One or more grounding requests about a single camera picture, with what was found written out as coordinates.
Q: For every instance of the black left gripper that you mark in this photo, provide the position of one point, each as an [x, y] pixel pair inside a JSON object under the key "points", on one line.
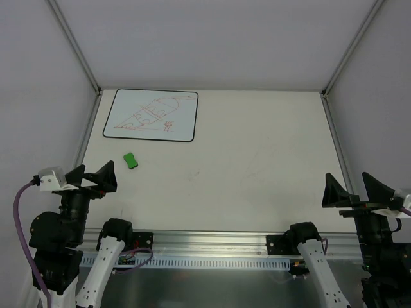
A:
{"points": [[82, 190]]}

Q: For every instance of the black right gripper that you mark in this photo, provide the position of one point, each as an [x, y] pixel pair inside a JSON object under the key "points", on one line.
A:
{"points": [[363, 208]]}

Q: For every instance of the green bone-shaped eraser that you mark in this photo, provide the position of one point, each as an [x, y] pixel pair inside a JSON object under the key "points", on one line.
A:
{"points": [[130, 160]]}

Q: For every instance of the white whiteboard black frame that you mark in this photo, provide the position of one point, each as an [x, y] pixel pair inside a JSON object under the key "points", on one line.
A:
{"points": [[157, 115]]}

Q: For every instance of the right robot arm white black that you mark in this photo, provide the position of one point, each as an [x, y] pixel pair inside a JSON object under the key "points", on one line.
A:
{"points": [[386, 262]]}

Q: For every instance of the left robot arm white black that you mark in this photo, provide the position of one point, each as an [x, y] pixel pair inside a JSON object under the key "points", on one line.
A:
{"points": [[56, 237]]}

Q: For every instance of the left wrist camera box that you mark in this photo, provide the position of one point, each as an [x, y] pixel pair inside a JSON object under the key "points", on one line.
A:
{"points": [[53, 179]]}

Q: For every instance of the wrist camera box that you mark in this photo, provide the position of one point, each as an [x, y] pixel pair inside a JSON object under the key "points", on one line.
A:
{"points": [[53, 179], [396, 206]]}

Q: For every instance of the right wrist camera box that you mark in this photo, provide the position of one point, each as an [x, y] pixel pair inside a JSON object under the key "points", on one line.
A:
{"points": [[396, 206]]}

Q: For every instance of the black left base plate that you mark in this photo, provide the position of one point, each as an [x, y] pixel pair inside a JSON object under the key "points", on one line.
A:
{"points": [[140, 240]]}

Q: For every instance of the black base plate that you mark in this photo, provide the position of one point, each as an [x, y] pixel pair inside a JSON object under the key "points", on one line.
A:
{"points": [[280, 245], [140, 240]]}

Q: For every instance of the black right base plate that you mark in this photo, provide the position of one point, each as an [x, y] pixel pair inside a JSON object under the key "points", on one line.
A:
{"points": [[280, 245]]}

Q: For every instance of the aluminium mounting rail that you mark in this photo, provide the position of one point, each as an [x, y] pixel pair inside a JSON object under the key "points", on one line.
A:
{"points": [[240, 244]]}

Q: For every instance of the right aluminium frame post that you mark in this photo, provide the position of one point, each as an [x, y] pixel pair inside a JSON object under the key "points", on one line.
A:
{"points": [[326, 91]]}

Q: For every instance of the aluminium frame post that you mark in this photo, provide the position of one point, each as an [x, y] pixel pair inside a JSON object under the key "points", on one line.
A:
{"points": [[74, 46], [326, 91]]}

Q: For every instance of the white slotted cable duct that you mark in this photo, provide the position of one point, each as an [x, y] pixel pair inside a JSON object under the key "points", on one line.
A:
{"points": [[212, 263]]}

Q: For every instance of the left aluminium frame post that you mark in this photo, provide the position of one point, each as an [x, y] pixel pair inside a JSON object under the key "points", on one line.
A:
{"points": [[74, 46]]}

